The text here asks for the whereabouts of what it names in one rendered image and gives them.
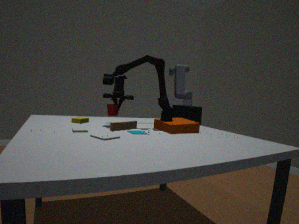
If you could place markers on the tan flat bar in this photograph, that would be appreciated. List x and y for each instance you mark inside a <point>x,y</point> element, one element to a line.
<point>127,125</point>

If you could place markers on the yellow rectangular block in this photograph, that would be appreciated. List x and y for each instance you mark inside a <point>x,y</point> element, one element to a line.
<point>80,120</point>

